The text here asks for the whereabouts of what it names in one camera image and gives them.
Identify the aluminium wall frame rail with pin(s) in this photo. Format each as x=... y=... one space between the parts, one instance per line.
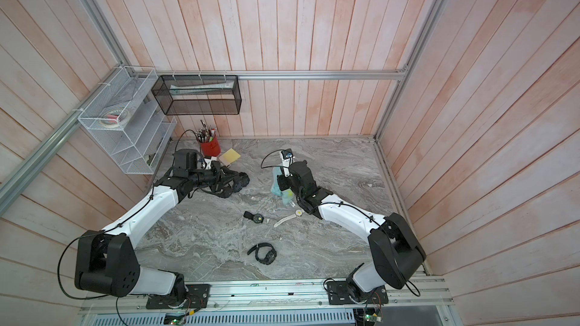
x=32 y=166

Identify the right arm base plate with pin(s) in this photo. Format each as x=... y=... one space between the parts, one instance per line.
x=345 y=292

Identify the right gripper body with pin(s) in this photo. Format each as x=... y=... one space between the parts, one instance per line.
x=286 y=183

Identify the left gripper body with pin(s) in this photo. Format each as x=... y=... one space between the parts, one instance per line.
x=213 y=178

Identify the yellow sticky note pad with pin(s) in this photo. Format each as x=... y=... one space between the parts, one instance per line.
x=229 y=157

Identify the black mesh wall basket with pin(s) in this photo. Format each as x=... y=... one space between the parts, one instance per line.
x=193 y=95

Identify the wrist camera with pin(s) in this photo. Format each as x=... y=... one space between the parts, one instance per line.
x=206 y=163
x=286 y=158

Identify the red pen holder cup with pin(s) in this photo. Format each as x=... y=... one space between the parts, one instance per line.
x=211 y=148

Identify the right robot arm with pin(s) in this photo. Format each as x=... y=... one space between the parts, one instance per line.
x=395 y=250

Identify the white wire wall shelf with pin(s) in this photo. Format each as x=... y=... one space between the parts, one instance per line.
x=127 y=122

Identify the tape roll on shelf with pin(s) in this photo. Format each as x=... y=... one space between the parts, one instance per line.
x=114 y=118

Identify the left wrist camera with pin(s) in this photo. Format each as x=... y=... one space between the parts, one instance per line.
x=206 y=163

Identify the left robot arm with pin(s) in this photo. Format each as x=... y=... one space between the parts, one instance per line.
x=106 y=261

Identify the aluminium front rail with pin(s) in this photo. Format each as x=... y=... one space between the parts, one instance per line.
x=313 y=294

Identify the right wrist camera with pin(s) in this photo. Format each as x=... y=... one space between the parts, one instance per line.
x=286 y=158

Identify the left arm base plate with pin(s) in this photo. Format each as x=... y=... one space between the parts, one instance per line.
x=190 y=296

